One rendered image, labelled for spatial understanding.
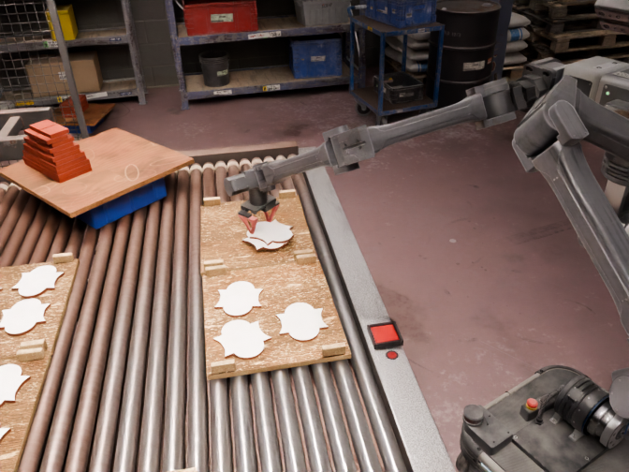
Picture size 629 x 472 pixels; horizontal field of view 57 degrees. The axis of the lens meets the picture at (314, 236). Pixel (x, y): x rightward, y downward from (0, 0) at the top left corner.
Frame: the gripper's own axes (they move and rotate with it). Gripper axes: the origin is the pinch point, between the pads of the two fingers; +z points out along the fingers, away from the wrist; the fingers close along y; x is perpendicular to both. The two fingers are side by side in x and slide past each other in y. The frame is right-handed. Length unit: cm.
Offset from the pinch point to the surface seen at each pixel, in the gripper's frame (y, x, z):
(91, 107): 166, 359, 91
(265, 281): -18.7, -18.1, 2.5
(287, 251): -3.1, -13.8, 2.6
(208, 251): -17.3, 6.6, 2.9
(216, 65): 266, 295, 67
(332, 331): -25, -46, 2
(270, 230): -0.1, -4.2, 0.3
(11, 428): -90, -7, 2
